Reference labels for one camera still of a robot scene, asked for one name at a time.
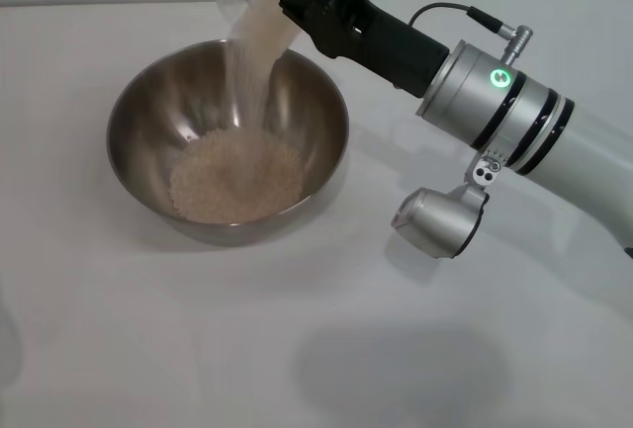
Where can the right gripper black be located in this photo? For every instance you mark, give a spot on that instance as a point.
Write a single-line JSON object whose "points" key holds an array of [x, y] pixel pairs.
{"points": [[390, 52]]}

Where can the white uncooked rice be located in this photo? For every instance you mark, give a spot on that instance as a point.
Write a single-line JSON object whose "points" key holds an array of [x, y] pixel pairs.
{"points": [[237, 186]]}

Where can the stainless steel mixing bowl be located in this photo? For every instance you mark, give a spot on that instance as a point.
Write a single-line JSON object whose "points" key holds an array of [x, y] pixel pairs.
{"points": [[148, 141]]}

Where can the right wrist camera silver housing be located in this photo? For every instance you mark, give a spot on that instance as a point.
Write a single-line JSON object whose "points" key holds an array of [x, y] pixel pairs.
{"points": [[430, 220]]}

